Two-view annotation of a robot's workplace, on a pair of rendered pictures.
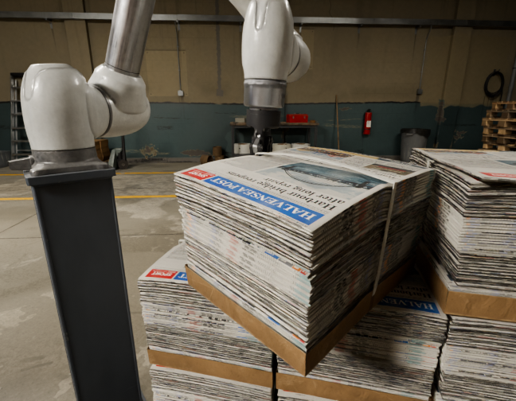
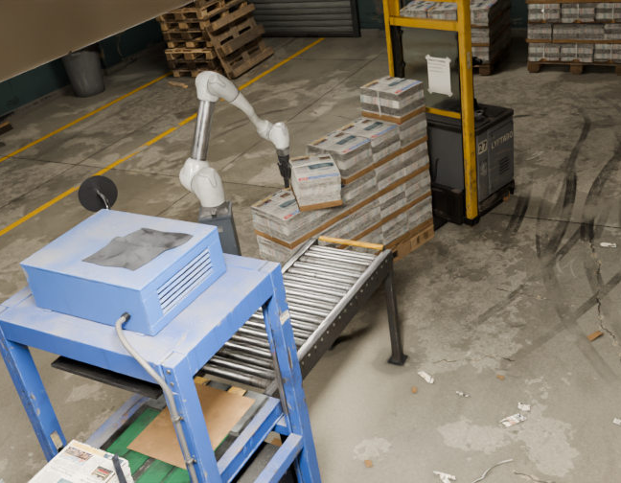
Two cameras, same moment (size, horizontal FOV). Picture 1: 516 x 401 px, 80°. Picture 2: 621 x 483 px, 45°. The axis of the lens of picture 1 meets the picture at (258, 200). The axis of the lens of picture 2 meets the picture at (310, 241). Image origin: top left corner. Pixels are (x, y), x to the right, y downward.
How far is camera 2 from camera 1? 455 cm
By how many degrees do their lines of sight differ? 49
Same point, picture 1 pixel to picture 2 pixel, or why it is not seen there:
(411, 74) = not seen: outside the picture
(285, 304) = (335, 193)
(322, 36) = not seen: outside the picture
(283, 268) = (334, 186)
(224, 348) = (309, 227)
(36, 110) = (218, 189)
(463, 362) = (352, 194)
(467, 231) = (344, 165)
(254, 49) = (285, 140)
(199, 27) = not seen: outside the picture
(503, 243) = (350, 164)
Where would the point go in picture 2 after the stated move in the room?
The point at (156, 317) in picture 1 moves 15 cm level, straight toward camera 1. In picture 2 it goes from (291, 229) to (313, 229)
